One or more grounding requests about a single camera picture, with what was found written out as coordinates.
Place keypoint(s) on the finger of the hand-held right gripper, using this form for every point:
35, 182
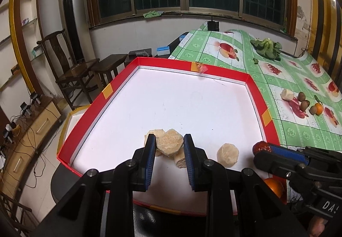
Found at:
278, 166
288, 152

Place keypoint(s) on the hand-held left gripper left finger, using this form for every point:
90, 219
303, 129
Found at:
149, 162

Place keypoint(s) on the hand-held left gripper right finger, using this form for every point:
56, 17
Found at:
189, 162

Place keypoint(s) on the beige yam piece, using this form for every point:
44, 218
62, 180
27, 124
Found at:
169, 143
287, 94
157, 133
227, 155
179, 159

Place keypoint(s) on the orange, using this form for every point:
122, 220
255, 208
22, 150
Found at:
319, 109
274, 188

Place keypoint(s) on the red date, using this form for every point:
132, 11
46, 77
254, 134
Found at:
260, 147

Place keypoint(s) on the red shallow cardboard box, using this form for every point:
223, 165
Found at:
173, 103

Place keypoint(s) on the person's right hand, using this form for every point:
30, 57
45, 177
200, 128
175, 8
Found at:
318, 227

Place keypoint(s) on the long green leaf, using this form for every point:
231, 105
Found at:
317, 99

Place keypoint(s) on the yellow-edged shallow box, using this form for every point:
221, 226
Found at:
73, 116

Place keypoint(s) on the small green leaf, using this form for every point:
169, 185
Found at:
255, 61

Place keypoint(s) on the dark wooden stool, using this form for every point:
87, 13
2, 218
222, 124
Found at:
132, 57
111, 60

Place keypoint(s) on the green bok choy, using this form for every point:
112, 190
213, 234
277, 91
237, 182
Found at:
265, 47

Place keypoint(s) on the grey pistol-shaped tool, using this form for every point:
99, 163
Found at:
141, 53

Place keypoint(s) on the blue and white box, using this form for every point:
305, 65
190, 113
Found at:
183, 37
163, 51

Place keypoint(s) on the wooden media cabinet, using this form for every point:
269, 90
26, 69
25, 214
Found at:
40, 124

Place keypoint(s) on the black charging device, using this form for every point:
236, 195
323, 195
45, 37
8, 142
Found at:
8, 137
25, 108
36, 98
11, 128

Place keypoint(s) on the dark wooden chair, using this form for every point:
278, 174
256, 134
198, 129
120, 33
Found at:
57, 47

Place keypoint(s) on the green rag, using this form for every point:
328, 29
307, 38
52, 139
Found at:
152, 14

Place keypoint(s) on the green and white packet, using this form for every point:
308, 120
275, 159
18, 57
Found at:
37, 52

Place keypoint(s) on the silver tower air conditioner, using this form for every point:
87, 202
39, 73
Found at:
73, 12

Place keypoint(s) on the gold-framed wall shelf unit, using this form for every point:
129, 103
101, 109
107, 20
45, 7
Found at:
18, 39

